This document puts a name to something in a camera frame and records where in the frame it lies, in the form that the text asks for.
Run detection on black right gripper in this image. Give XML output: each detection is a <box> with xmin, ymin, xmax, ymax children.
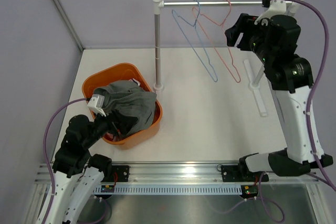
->
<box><xmin>225</xmin><ymin>13</ymin><xmax>275</xmax><ymax>66</ymax></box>

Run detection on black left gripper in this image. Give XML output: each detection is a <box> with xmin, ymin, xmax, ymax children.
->
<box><xmin>83</xmin><ymin>106</ymin><xmax>138</xmax><ymax>148</ymax></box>

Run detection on grey shorts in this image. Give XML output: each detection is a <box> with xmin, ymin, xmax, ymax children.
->
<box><xmin>93</xmin><ymin>80</ymin><xmax>157</xmax><ymax>138</ymax></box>

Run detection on pink wire hanger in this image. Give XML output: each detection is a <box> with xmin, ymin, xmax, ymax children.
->
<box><xmin>192</xmin><ymin>0</ymin><xmax>241</xmax><ymax>83</ymax></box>

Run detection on blue wire hanger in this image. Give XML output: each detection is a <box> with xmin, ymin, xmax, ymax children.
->
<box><xmin>172</xmin><ymin>0</ymin><xmax>218</xmax><ymax>82</ymax></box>

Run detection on pink shark print shorts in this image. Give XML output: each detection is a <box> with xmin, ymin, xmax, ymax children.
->
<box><xmin>129</xmin><ymin>78</ymin><xmax>141</xmax><ymax>86</ymax></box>

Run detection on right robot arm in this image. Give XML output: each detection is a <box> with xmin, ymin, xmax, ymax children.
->
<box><xmin>225</xmin><ymin>13</ymin><xmax>333</xmax><ymax>180</ymax></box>

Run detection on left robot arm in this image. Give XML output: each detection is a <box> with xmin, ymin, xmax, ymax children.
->
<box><xmin>36</xmin><ymin>114</ymin><xmax>118</xmax><ymax>223</ymax></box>

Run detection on orange plastic laundry basket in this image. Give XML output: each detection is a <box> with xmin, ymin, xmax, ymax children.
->
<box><xmin>82</xmin><ymin>62</ymin><xmax>163</xmax><ymax>150</ymax></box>

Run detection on silver clothes rack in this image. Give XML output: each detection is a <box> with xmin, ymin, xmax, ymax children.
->
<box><xmin>152</xmin><ymin>0</ymin><xmax>299</xmax><ymax>117</ymax></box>

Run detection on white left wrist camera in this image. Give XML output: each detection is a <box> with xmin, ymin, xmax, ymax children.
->
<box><xmin>87</xmin><ymin>94</ymin><xmax>106</xmax><ymax>116</ymax></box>

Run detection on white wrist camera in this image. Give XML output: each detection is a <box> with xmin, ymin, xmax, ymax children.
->
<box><xmin>254</xmin><ymin>0</ymin><xmax>287</xmax><ymax>25</ymax></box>
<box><xmin>87</xmin><ymin>94</ymin><xmax>106</xmax><ymax>116</ymax></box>

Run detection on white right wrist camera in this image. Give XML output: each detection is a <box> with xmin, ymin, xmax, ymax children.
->
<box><xmin>254</xmin><ymin>0</ymin><xmax>287</xmax><ymax>25</ymax></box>

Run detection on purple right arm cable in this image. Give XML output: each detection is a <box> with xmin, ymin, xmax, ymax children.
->
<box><xmin>209</xmin><ymin>0</ymin><xmax>336</xmax><ymax>222</ymax></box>

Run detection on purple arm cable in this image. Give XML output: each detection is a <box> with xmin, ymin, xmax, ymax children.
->
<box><xmin>209</xmin><ymin>0</ymin><xmax>336</xmax><ymax>222</ymax></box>
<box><xmin>41</xmin><ymin>98</ymin><xmax>90</xmax><ymax>224</ymax></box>

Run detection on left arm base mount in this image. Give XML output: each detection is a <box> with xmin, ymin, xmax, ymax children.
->
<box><xmin>98</xmin><ymin>165</ymin><xmax>130</xmax><ymax>183</ymax></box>

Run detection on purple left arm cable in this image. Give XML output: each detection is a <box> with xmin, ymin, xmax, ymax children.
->
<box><xmin>41</xmin><ymin>98</ymin><xmax>90</xmax><ymax>224</ymax></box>

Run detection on white slotted cable duct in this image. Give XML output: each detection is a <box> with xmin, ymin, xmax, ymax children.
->
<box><xmin>92</xmin><ymin>184</ymin><xmax>243</xmax><ymax>195</ymax></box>

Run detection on aluminium mounting rail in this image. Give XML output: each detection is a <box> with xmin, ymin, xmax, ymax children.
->
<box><xmin>34</xmin><ymin>162</ymin><xmax>318</xmax><ymax>185</ymax></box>

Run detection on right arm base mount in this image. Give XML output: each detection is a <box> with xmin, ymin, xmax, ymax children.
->
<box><xmin>216</xmin><ymin>164</ymin><xmax>262</xmax><ymax>183</ymax></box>

